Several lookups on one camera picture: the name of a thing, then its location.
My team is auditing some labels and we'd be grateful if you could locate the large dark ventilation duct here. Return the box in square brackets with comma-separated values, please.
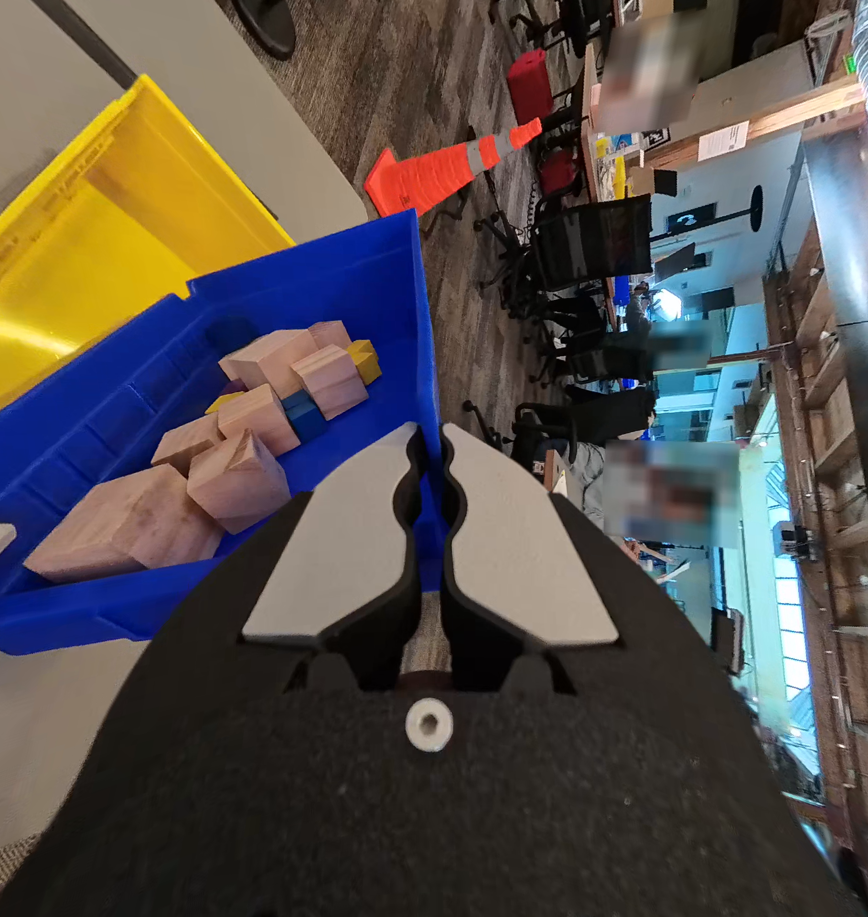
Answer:
[799, 107, 868, 574]

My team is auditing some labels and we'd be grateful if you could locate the yellow plastic box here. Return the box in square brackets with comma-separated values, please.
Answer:
[0, 74, 296, 425]

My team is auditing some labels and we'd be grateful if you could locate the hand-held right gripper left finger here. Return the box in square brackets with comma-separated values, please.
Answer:
[241, 423, 429, 692]

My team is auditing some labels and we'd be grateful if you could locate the red bag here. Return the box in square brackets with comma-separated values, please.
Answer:
[507, 50, 555, 124]
[540, 149, 579, 196]

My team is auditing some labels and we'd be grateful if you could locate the orange traffic cone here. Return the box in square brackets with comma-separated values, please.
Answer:
[364, 118, 544, 218]

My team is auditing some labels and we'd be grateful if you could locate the black office chair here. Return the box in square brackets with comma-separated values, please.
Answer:
[462, 383, 658, 467]
[475, 193, 653, 316]

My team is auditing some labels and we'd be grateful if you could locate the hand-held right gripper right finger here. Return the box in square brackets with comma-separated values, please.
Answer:
[439, 423, 621, 692]

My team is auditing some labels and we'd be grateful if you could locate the pile of mixed wooden cubes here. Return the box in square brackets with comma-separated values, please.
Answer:
[24, 320, 382, 583]

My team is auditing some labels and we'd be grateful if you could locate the black tripod stand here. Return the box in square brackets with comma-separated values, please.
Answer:
[232, 0, 296, 60]

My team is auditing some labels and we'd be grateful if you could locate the blue plastic box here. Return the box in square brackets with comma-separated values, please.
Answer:
[0, 208, 450, 656]

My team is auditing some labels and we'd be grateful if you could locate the wooden table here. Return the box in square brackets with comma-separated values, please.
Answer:
[580, 43, 624, 331]

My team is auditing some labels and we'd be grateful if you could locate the black round-top pole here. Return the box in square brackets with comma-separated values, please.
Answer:
[649, 185, 764, 241]

